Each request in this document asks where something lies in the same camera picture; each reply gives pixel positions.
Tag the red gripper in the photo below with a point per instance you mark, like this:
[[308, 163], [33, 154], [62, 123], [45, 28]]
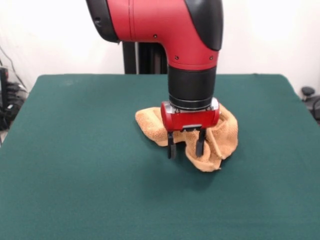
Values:
[[190, 121]]

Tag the orange terry towel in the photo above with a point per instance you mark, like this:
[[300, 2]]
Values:
[[225, 135]]

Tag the dark green table cloth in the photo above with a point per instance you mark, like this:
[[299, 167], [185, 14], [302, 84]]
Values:
[[75, 175]]

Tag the black box device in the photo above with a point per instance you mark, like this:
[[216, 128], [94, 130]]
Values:
[[3, 85]]

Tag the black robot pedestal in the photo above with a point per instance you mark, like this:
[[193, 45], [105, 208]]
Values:
[[150, 57]]

